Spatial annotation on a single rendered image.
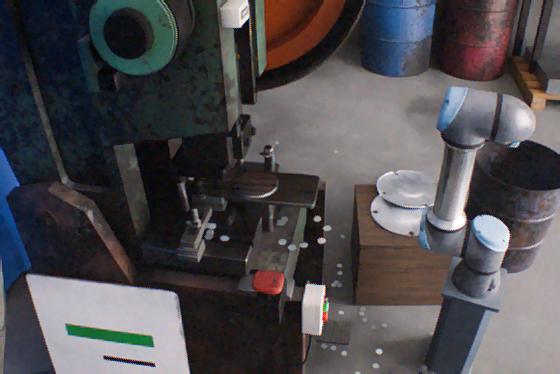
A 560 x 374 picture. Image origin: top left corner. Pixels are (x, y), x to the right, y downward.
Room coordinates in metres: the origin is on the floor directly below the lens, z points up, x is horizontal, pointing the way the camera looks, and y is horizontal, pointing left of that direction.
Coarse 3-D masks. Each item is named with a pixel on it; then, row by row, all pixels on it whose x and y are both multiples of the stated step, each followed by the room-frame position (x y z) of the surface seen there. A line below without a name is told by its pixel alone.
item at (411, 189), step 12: (384, 180) 1.70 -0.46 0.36; (396, 180) 1.70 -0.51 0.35; (408, 180) 1.69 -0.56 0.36; (420, 180) 1.70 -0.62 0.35; (432, 180) 1.69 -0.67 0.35; (396, 192) 1.61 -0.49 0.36; (408, 192) 1.59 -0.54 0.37; (420, 192) 1.59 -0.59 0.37; (432, 192) 1.60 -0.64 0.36; (408, 204) 1.51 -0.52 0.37; (420, 204) 1.51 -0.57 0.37; (432, 204) 1.50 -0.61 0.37
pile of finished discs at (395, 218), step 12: (384, 192) 1.62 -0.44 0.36; (372, 204) 1.54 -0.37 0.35; (384, 204) 1.54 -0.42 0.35; (396, 204) 1.53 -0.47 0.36; (372, 216) 1.47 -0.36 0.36; (384, 216) 1.47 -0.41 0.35; (396, 216) 1.46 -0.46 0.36; (408, 216) 1.45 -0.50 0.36; (420, 216) 1.45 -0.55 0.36; (384, 228) 1.39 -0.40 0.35; (396, 228) 1.39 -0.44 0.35; (408, 228) 1.39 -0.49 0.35
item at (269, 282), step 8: (256, 272) 0.81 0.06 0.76; (264, 272) 0.80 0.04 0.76; (272, 272) 0.80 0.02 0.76; (280, 272) 0.80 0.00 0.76; (256, 280) 0.78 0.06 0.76; (264, 280) 0.78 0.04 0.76; (272, 280) 0.78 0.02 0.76; (280, 280) 0.78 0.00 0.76; (256, 288) 0.76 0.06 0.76; (264, 288) 0.76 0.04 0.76; (272, 288) 0.75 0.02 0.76; (280, 288) 0.76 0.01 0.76
